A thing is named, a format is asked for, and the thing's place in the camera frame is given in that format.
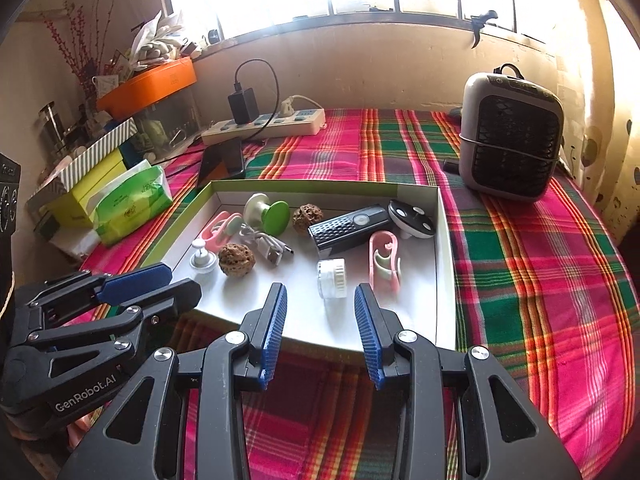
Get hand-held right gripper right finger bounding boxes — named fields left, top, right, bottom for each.
left=353, top=282, right=576, bottom=480

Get brown walnut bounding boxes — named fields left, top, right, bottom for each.
left=217, top=242, right=257, bottom=277
left=291, top=203, right=321, bottom=233

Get green tissue pack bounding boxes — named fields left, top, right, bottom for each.
left=92, top=160, right=174, bottom=247

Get black charging cable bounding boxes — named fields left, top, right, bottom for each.
left=234, top=59, right=281, bottom=141

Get pink white clip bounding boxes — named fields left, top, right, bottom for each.
left=200, top=211, right=244, bottom=253
left=369, top=230, right=402, bottom=295

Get black bike light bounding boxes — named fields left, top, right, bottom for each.
left=307, top=203, right=391, bottom=256

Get white work gloves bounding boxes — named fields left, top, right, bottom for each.
left=125, top=10, right=186, bottom=71

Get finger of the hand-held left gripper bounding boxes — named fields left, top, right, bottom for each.
left=30, top=278, right=203, bottom=381
left=15, top=262, right=173, bottom=333

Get black white round device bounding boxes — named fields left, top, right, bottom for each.
left=387, top=199, right=437, bottom=241

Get grey portable heater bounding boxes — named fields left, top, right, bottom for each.
left=460, top=63, right=565, bottom=203

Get yellow box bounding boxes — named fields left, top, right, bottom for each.
left=27, top=149, right=126, bottom=231

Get red berry branch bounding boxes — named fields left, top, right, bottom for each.
left=42, top=0, right=126, bottom=91

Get clear glass tank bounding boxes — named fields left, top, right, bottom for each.
left=132, top=87, right=203, bottom=158

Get white plug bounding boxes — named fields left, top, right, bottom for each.
left=278, top=94, right=326, bottom=117

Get white usb cable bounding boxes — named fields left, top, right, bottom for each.
left=237, top=222, right=295, bottom=267

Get plaid tablecloth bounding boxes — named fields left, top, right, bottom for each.
left=75, top=107, right=636, bottom=480

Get small clear jar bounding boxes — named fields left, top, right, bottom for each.
left=316, top=258, right=347, bottom=301

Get green white cardboard box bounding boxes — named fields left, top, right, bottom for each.
left=135, top=180, right=457, bottom=353

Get grey white striped box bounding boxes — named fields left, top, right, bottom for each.
left=30, top=118, right=140, bottom=196

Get steel canister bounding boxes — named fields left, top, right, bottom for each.
left=36, top=101, right=68, bottom=161

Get white paper sheet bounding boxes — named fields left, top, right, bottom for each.
left=50, top=225, right=108, bottom=261

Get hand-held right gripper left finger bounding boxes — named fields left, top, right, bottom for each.
left=57, top=282, right=289, bottom=480

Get white power strip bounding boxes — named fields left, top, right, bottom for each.
left=200, top=107, right=327, bottom=148

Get grey white knob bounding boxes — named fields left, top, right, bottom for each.
left=189, top=239, right=217, bottom=273

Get black smartphone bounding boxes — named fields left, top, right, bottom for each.
left=196, top=137, right=247, bottom=188

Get black charger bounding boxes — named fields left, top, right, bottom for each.
left=227, top=87, right=261, bottom=125

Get green white spool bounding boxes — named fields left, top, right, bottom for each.
left=243, top=192, right=291, bottom=236

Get black window handle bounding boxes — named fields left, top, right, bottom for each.
left=470, top=10, right=498, bottom=50

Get orange box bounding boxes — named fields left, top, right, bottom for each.
left=96, top=56, right=197, bottom=120

